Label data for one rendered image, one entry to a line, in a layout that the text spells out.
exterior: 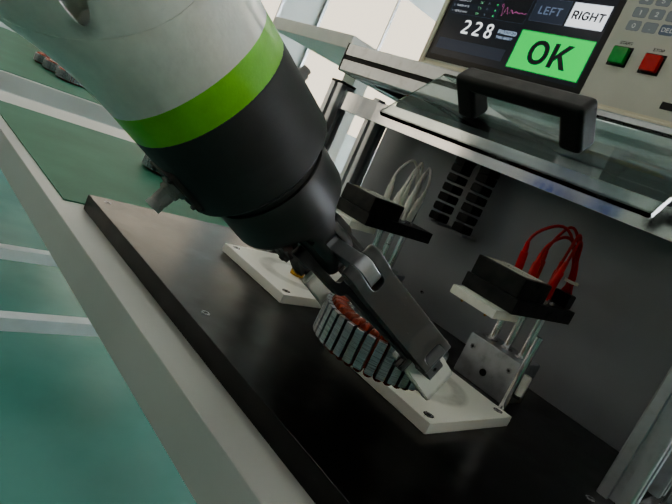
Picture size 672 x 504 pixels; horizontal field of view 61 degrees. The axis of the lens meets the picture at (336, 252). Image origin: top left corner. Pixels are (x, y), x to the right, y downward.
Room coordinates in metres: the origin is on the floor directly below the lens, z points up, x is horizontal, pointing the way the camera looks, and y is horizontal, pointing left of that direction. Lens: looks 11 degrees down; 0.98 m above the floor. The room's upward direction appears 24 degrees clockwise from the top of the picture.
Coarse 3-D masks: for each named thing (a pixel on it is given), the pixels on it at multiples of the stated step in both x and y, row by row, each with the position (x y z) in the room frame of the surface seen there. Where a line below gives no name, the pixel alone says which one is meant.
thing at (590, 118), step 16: (464, 80) 0.45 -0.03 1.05; (480, 80) 0.44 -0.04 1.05; (496, 80) 0.43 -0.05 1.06; (512, 80) 0.43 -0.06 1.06; (464, 96) 0.45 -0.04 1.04; (480, 96) 0.45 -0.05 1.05; (496, 96) 0.43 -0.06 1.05; (512, 96) 0.42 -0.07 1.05; (528, 96) 0.41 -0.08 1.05; (544, 96) 0.40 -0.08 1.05; (560, 96) 0.39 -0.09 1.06; (576, 96) 0.39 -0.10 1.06; (464, 112) 0.46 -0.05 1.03; (480, 112) 0.46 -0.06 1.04; (544, 112) 0.40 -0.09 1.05; (560, 112) 0.39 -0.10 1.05; (576, 112) 0.38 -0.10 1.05; (592, 112) 0.38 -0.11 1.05; (560, 128) 0.40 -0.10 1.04; (576, 128) 0.39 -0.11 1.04; (592, 128) 0.39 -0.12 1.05; (560, 144) 0.40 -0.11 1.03; (576, 144) 0.39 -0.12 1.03
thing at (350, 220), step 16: (352, 192) 0.78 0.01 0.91; (368, 192) 0.77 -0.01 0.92; (352, 208) 0.77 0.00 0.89; (368, 208) 0.75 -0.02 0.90; (384, 208) 0.77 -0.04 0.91; (400, 208) 0.79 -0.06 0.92; (352, 224) 0.74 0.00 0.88; (368, 224) 0.75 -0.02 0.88; (384, 224) 0.77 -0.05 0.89; (400, 224) 0.80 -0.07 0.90; (400, 240) 0.83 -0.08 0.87; (416, 240) 0.83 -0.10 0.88
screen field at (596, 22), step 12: (540, 0) 0.78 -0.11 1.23; (552, 0) 0.77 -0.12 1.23; (564, 0) 0.76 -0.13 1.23; (540, 12) 0.78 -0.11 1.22; (552, 12) 0.77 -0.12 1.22; (564, 12) 0.75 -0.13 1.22; (576, 12) 0.74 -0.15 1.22; (588, 12) 0.73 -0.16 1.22; (600, 12) 0.72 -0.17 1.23; (564, 24) 0.75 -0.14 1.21; (576, 24) 0.74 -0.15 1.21; (588, 24) 0.73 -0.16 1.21; (600, 24) 0.72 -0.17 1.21
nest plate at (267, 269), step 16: (240, 256) 0.71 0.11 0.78; (256, 256) 0.74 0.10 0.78; (272, 256) 0.78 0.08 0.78; (256, 272) 0.68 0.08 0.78; (272, 272) 0.70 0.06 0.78; (288, 272) 0.74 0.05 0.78; (272, 288) 0.65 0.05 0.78; (288, 288) 0.67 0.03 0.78; (304, 288) 0.70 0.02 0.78; (304, 304) 0.66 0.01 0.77
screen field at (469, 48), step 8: (440, 40) 0.88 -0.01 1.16; (448, 40) 0.87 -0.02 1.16; (456, 40) 0.86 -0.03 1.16; (448, 48) 0.86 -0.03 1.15; (456, 48) 0.85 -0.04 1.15; (464, 48) 0.84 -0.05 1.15; (472, 48) 0.83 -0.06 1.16; (480, 48) 0.82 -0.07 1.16; (488, 48) 0.81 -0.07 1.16; (496, 48) 0.80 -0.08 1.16; (480, 56) 0.82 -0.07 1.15; (488, 56) 0.81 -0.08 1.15; (496, 56) 0.80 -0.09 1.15
